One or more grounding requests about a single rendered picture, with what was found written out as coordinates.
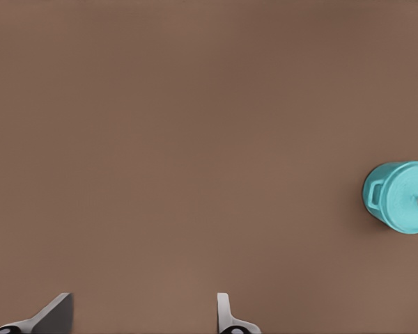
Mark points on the teal pot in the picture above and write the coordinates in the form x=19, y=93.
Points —
x=376, y=191

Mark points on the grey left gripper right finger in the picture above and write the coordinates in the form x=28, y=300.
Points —
x=225, y=313

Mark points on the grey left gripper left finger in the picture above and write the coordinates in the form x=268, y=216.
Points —
x=52, y=316

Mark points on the teal lid with white knob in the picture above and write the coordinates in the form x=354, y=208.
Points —
x=407, y=195

